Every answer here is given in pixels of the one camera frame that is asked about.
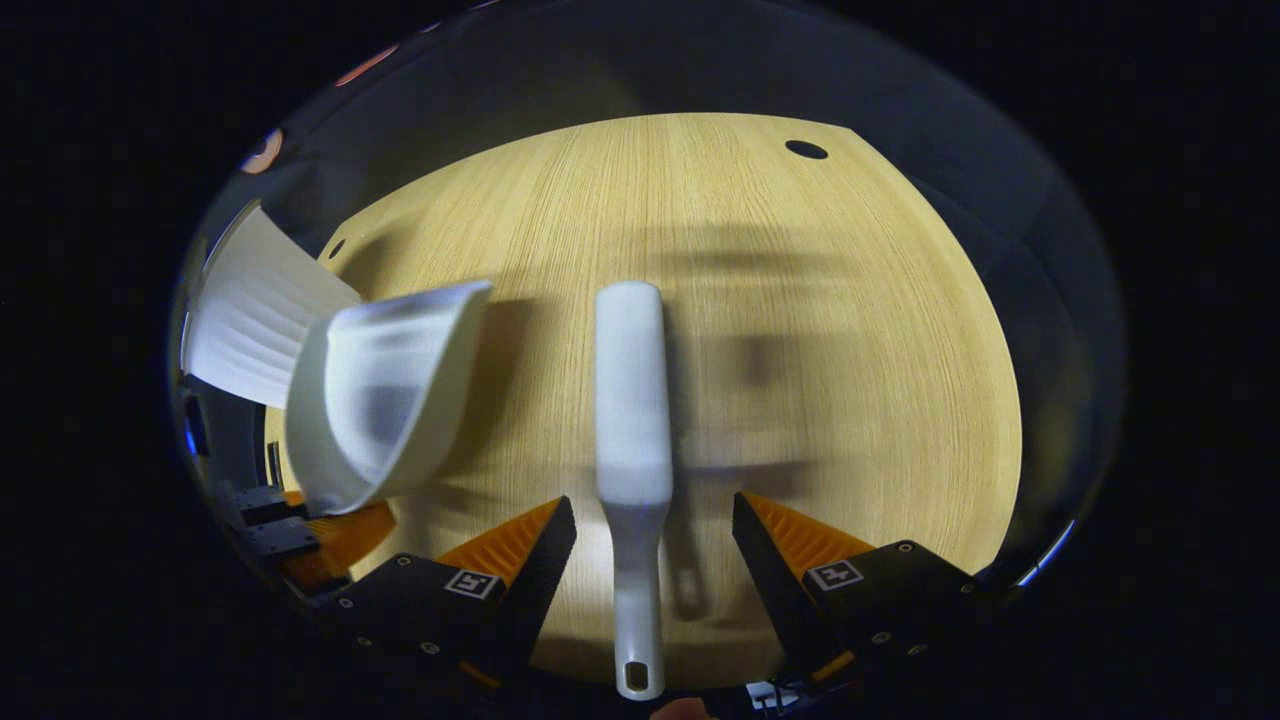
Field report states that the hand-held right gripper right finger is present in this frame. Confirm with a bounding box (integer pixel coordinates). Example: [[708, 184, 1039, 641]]
[[732, 490, 1003, 693]]

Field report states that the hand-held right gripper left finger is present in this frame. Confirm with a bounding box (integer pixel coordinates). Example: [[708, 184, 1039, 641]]
[[330, 495, 579, 693]]

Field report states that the white dustpan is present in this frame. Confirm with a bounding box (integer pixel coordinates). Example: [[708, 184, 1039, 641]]
[[284, 279, 494, 517]]

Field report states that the white garbage bin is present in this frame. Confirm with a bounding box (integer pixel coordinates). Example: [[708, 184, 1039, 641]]
[[183, 204, 362, 410]]

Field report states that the small white broom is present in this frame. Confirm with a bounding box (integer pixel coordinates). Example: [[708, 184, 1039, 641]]
[[594, 280, 675, 702]]

